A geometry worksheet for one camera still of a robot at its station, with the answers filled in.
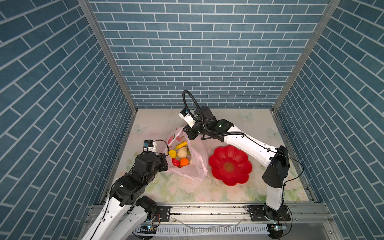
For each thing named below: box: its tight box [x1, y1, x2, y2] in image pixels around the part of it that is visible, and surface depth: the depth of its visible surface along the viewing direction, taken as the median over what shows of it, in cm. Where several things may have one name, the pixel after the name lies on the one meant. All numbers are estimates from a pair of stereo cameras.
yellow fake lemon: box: [169, 149, 177, 159], surface depth 92 cm
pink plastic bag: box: [180, 126, 209, 181], surface depth 71 cm
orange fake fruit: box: [179, 157, 189, 168], surface depth 87 cm
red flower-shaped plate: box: [209, 145, 253, 186], surface depth 92 cm
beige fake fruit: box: [177, 146, 188, 158], surface depth 92 cm
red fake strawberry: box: [171, 158, 180, 168], surface depth 88 cm
